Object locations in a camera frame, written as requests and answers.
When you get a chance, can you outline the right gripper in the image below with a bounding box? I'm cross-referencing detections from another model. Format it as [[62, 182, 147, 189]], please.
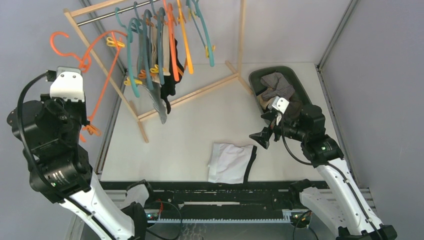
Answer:
[[249, 110, 308, 149]]

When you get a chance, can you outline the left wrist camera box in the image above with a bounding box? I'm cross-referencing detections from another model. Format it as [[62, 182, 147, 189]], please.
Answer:
[[49, 66, 86, 103]]

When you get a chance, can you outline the teal hanger back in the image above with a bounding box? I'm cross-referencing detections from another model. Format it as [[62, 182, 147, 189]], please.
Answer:
[[185, 0, 215, 67]]

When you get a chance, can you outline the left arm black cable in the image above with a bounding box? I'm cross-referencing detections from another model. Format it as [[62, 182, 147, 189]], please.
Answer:
[[16, 70, 117, 240]]

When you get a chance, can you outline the grey striped hanging underwear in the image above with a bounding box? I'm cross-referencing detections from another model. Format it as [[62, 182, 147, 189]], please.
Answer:
[[136, 32, 167, 124]]

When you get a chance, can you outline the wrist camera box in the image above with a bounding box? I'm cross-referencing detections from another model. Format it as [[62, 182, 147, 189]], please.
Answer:
[[269, 96, 290, 114], [49, 66, 86, 103]]

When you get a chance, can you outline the yellow hanger on rack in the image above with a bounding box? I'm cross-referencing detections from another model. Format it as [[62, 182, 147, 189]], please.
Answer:
[[176, 0, 194, 74]]

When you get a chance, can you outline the orange hanger on rack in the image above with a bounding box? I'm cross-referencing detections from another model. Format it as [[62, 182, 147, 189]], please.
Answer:
[[163, 0, 180, 83]]

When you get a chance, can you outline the teal hanger front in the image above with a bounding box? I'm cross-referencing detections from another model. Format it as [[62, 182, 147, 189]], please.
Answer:
[[114, 7, 140, 98]]

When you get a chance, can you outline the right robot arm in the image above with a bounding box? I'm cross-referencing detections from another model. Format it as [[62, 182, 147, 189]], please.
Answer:
[[249, 104, 398, 240]]

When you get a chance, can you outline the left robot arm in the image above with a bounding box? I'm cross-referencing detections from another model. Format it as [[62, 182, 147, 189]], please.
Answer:
[[6, 94, 157, 240]]

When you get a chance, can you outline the white underwear black trim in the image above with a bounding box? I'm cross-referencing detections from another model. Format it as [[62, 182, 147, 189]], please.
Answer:
[[208, 143, 258, 185]]

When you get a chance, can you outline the black hanging underwear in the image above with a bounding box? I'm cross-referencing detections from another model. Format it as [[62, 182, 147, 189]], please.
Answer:
[[160, 50, 185, 114]]

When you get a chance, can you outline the wooden clothes rack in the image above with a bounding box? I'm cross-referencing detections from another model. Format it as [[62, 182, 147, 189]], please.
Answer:
[[63, 0, 253, 143]]

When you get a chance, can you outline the striped grey garment in basket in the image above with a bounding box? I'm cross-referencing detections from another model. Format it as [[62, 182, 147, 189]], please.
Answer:
[[258, 72, 295, 101]]

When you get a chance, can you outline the teal hanger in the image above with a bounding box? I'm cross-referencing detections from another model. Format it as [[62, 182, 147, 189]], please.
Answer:
[[114, 7, 140, 98], [133, 1, 156, 91], [185, 0, 215, 67]]

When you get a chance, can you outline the dark green laundry basket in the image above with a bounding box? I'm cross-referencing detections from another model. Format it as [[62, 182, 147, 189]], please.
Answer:
[[249, 66, 312, 127]]

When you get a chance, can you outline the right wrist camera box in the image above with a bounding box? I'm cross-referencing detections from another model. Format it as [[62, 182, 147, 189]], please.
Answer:
[[269, 96, 290, 114]]

